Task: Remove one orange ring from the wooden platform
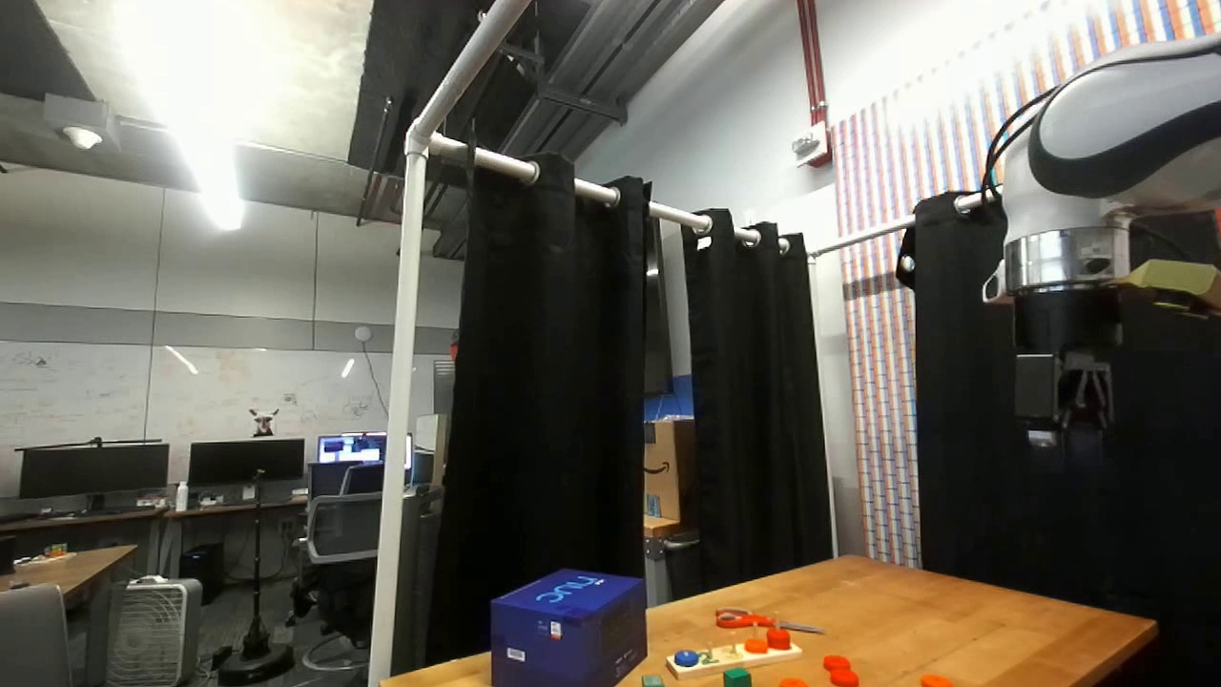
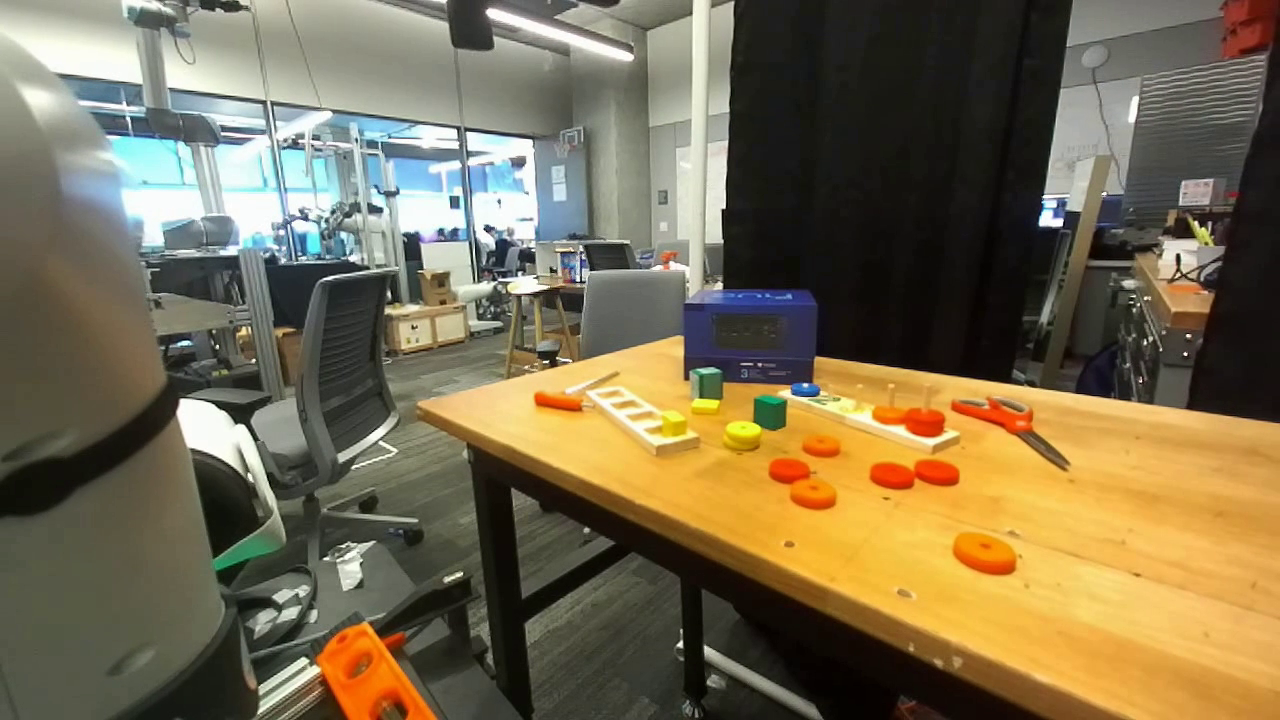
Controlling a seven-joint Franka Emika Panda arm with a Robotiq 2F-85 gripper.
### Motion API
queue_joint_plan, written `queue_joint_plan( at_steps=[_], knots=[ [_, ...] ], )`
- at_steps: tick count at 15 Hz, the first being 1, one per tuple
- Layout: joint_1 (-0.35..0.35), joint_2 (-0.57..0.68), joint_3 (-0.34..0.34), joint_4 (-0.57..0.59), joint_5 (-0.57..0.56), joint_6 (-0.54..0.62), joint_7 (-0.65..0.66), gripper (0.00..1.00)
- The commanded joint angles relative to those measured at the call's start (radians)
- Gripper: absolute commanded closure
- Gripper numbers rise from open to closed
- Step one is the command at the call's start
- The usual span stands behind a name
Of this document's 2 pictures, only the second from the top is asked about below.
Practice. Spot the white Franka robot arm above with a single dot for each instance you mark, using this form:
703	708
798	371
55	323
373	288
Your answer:
93	400

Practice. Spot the white slotted board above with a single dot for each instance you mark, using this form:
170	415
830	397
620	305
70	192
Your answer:
627	409

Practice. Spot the thin wooden stick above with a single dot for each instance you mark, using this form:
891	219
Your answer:
595	383

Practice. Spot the grey office chair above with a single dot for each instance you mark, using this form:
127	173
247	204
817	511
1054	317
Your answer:
342	387
631	308

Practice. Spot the teal cube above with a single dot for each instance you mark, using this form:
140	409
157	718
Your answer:
706	383

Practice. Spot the yellow block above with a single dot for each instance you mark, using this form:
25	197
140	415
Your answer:
673	423
740	432

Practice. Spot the flat yellow-green piece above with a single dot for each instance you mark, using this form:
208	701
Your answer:
706	405

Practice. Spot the flat orange piece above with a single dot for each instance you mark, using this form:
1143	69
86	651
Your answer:
559	400

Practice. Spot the blue cardboard box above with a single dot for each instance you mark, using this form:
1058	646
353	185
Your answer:
749	336

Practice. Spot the small round table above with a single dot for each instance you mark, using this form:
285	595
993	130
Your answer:
533	315

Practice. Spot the green cube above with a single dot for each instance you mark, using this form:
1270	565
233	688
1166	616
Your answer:
770	409

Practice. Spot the low wooden cabinet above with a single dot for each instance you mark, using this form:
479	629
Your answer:
424	327

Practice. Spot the black curtain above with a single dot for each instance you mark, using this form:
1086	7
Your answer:
1242	264
892	173

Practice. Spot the long ceiling light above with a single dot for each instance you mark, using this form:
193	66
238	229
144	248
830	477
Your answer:
562	32

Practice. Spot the small white floor object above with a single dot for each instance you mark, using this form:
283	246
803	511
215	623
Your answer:
349	565

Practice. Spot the black ceiling box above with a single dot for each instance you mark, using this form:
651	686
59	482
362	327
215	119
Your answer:
470	24

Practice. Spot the orange plastic tool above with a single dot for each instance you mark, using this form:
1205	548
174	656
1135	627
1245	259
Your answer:
373	683

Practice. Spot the white cloth bag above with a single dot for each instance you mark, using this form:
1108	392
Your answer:
233	463

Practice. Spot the dark office desk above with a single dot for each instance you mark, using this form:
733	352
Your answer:
200	287

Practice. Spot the leaning wooden plank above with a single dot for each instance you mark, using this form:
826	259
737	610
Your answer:
1080	264

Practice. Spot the wooden workbench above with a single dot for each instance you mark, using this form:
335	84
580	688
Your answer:
1178	302

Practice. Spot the red hanging item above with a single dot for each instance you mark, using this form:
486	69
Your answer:
1248	24

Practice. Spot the white post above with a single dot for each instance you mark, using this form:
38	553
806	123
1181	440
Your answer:
703	144

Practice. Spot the black table frame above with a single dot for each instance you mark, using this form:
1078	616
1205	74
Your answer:
499	572

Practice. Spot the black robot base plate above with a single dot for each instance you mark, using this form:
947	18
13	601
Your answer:
401	613

